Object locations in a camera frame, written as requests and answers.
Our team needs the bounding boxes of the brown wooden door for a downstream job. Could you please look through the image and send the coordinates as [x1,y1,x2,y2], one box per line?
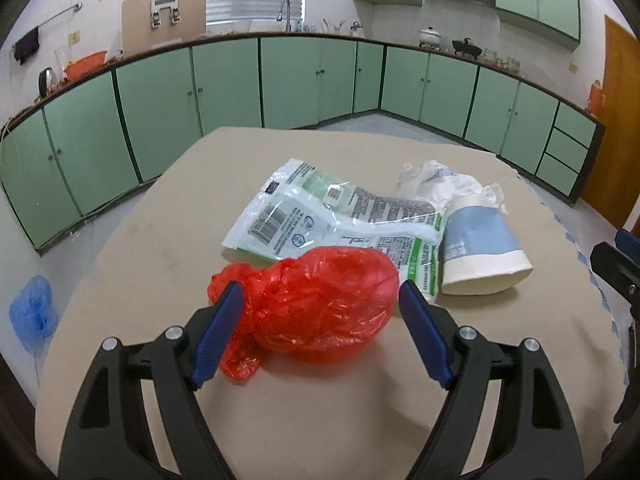
[582,18,639,229]

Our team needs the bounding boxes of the white cooking pot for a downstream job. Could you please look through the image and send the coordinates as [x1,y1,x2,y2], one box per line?
[419,27,442,51]

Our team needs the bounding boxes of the green white plastic package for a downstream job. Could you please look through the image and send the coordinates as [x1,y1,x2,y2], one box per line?
[222,159,445,301]

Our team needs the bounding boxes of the orange basket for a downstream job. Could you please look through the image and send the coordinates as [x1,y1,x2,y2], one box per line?
[64,51,106,82]

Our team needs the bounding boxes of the red plastic bag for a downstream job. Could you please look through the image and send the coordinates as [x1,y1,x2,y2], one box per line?
[207,246,399,382]

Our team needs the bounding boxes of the crumpled white tissue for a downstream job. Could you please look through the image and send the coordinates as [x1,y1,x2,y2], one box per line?
[394,160,508,214]

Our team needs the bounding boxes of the towel rail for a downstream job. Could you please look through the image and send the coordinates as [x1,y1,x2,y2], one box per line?
[35,2,82,28]

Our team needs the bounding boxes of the dark hanging towel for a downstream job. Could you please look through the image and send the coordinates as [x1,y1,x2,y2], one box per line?
[13,26,40,65]

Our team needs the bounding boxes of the orange thermos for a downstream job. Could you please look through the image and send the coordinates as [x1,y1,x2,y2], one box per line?
[586,79,605,116]

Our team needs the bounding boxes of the steel kettle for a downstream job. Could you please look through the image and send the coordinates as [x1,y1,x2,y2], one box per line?
[38,67,58,99]

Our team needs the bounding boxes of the blue plastic bag on floor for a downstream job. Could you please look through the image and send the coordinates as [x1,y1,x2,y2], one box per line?
[9,274,58,356]

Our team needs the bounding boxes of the black wok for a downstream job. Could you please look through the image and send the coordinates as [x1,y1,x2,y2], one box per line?
[451,38,483,61]

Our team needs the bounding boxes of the cardboard box with scale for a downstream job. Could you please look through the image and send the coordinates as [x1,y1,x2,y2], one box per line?
[122,0,206,56]

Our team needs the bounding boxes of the blue white paper cup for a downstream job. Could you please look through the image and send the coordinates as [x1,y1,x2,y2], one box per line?
[440,194,534,296]

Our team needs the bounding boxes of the green base cabinets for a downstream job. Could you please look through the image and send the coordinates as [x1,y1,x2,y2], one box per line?
[1,34,604,250]

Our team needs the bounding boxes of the chrome sink faucet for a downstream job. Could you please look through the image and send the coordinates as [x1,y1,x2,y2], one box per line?
[277,0,292,32]

